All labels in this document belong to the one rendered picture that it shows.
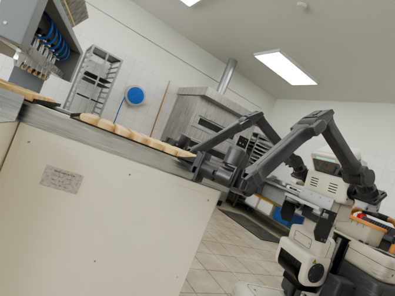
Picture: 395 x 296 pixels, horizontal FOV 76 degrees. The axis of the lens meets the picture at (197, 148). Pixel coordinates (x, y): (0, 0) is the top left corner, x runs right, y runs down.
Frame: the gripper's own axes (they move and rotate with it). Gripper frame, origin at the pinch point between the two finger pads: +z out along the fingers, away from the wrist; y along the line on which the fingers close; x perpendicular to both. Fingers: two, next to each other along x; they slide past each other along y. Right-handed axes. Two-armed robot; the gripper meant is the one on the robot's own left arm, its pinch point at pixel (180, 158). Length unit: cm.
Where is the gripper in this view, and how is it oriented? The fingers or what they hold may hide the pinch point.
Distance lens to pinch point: 86.7
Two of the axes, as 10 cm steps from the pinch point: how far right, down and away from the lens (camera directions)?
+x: 3.7, 1.6, 9.1
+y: -3.6, 9.3, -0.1
